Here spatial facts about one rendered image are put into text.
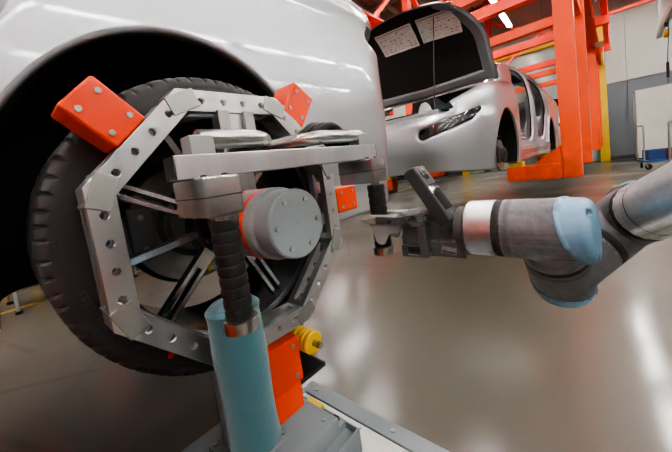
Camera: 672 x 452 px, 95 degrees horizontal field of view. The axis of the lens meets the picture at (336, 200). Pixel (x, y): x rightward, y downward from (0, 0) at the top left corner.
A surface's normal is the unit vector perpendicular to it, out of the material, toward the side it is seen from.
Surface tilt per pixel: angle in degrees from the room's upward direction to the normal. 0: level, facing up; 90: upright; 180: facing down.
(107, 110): 90
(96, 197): 90
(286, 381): 90
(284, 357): 90
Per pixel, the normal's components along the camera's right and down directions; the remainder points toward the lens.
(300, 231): 0.74, -0.04
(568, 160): -0.66, 0.17
